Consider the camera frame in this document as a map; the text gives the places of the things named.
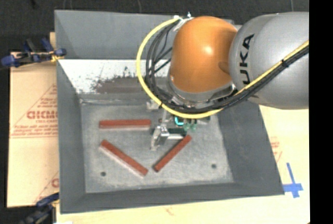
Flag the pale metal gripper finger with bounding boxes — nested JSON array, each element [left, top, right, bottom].
[[157, 126, 169, 148], [150, 127, 160, 151]]

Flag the red-brown flat block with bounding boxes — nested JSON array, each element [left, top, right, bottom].
[[152, 135, 193, 173], [98, 118, 152, 131], [98, 139, 149, 179]]

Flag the grey metal bin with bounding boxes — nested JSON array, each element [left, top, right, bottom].
[[54, 9, 285, 214]]

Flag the brown cardboard board red print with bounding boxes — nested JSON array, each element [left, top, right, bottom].
[[6, 60, 61, 208]]

